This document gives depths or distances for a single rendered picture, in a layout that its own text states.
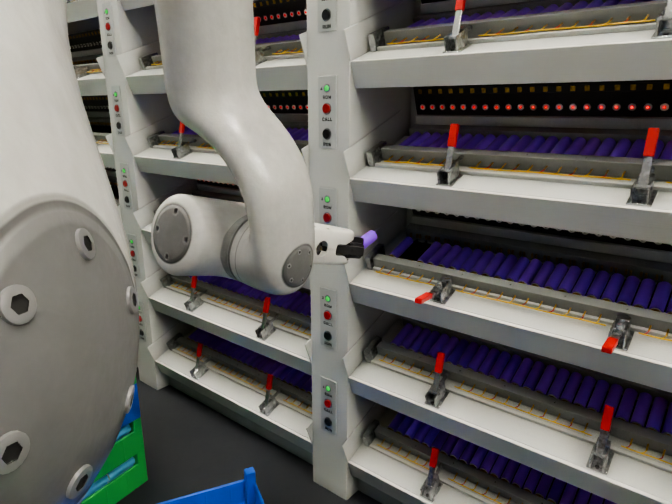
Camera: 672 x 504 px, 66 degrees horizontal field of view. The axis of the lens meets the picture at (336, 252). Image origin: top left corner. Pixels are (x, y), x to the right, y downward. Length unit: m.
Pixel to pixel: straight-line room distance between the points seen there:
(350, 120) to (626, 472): 0.68
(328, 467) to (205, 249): 0.76
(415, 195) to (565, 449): 0.45
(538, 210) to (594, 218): 0.07
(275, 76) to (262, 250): 0.59
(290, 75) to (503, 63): 0.40
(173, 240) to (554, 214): 0.50
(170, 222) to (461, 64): 0.48
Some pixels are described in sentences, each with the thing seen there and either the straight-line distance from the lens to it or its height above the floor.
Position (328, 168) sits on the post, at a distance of 0.94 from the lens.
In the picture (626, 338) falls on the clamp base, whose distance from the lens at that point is 0.80.
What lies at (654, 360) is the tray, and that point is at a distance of 0.79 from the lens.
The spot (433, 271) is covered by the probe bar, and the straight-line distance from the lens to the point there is 0.91.
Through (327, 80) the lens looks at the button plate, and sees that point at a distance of 0.94.
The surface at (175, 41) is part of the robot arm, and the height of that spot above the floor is 0.85.
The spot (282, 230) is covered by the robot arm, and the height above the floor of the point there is 0.68.
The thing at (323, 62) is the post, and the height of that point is 0.87.
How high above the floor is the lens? 0.80
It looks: 16 degrees down
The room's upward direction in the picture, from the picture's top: straight up
